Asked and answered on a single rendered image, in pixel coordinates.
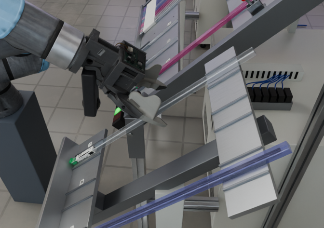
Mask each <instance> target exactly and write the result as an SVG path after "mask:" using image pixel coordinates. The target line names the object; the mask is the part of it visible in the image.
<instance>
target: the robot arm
mask: <svg viewBox="0 0 324 228"><path fill-rule="evenodd" d="M99 34H100V32H99V31H98V30H96V29H94V28H93V30H92V31H91V33H90V34H89V36H87V35H86V36H85V37H84V33H83V32H82V31H80V30H78V29H76V28H74V27H73V26H71V25H69V24H67V23H66V22H64V21H62V20H60V19H59V18H57V17H55V16H53V15H51V14H50V13H48V12H46V11H44V10H43V9H41V8H39V7H37V6H35V5H34V4H32V3H30V2H28V1H26V0H0V118H4V117H7V116H10V115H12V114H14V113H15V112H16V111H17V110H18V109H19V108H20V107H21V106H22V104H23V98H22V95H21V93H20V92H19V91H18V90H17V89H16V88H15V87H14V86H13V85H12V84H11V80H15V79H18V78H22V77H25V76H29V75H32V74H36V73H37V74H38V73H40V72H42V71H45V70H47V69H48V68H49V64H50V63H51V64H53V65H55V66H57V67H59V68H61V69H63V70H66V69H68V70H69V71H71V72H73V73H75V74H76V73H77V72H78V70H79V69H80V68H81V67H83V69H82V73H81V82H82V95H83V100H82V105H83V108H84V115H85V116H87V117H95V116H96V114H97V110H98V109H99V107H100V104H101V102H100V99H99V88H100V89H102V91H103V93H104V94H106V95H107V97H108V98H110V99H111V100H112V101H113V102H114V104H115V105H116V106H117V107H118V108H120V109H121V110H122V111H124V112H126V113H128V114H129V115H131V116H133V117H135V118H137V119H141V120H143V121H145V122H148V123H151V124H154V125H158V126H161V127H166V126H167V124H166V123H165V122H164V121H163V120H162V119H161V118H160V117H157V116H156V114H157V112H158V110H159V108H160V106H161V103H162V102H161V99H160V98H159V97H158V96H156V95H151V96H148V97H144V96H143V95H141V94H140V93H139V92H137V91H132V92H131V93H130V91H131V89H132V88H133V87H134V86H135V87H140V86H144V87H146V88H152V89H154V90H156V91H157V90H162V89H166V88H167V86H166V85H165V84H163V83H162V82H161V81H159V80H157V77H158V75H159V73H160V71H161V68H162V66H161V65H160V64H154V65H153V66H151V67H150V68H148V69H145V68H146V54H147V53H146V52H144V51H142V50H140V49H138V48H137V47H135V46H133V45H131V44H130V43H128V42H126V41H125V40H123V41H122V42H121V43H120V42H119V43H117V44H120V45H117V44H116V45H117V46H116V45H115V46H114V45H112V44H111V43H109V42H107V41H105V40H103V39H102V38H100V37H99ZM98 86H99V87H98ZM129 94H130V95H129ZM128 95H129V96H128Z"/></svg>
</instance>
